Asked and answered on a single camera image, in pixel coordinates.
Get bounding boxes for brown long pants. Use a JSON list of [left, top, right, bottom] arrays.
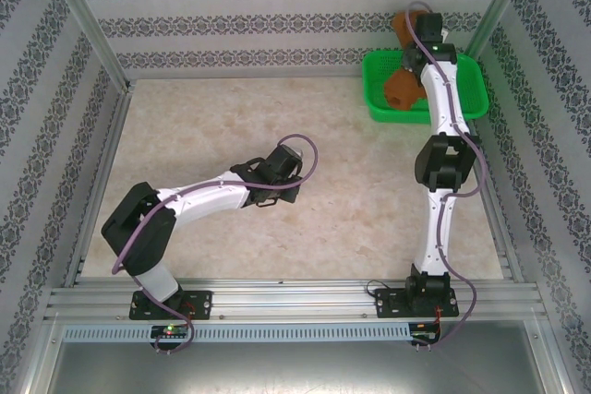
[[383, 9, 434, 113]]

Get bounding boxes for green plastic mesh basket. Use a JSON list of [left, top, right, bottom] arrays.
[[361, 50, 490, 125]]

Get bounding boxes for shiny metal sheet shelf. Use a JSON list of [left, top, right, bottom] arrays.
[[25, 319, 572, 394]]

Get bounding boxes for left controller board green light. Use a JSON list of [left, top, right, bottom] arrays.
[[151, 324, 190, 340]]

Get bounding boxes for right controller board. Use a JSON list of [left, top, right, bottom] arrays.
[[410, 322, 442, 342]]

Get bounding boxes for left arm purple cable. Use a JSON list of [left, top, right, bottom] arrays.
[[112, 134, 320, 356]]

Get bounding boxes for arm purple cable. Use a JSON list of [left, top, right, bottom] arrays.
[[405, 0, 485, 352], [112, 134, 320, 356]]

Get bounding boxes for aluminium frame post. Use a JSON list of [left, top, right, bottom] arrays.
[[463, 0, 541, 63], [39, 0, 133, 90]]

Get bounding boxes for aluminium mounting rail beam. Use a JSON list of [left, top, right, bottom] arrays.
[[43, 277, 549, 321]]

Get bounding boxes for aluminium rear rail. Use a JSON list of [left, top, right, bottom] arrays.
[[123, 68, 366, 86]]

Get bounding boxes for thin black wire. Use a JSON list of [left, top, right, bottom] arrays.
[[366, 277, 412, 298]]

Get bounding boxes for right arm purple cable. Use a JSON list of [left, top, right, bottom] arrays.
[[405, 0, 485, 352]]

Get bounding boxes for grey slotted cable duct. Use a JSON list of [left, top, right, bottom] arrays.
[[61, 323, 412, 343]]

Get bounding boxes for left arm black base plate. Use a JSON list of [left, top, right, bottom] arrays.
[[128, 290, 213, 320]]

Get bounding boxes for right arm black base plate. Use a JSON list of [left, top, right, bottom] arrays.
[[373, 287, 461, 319]]

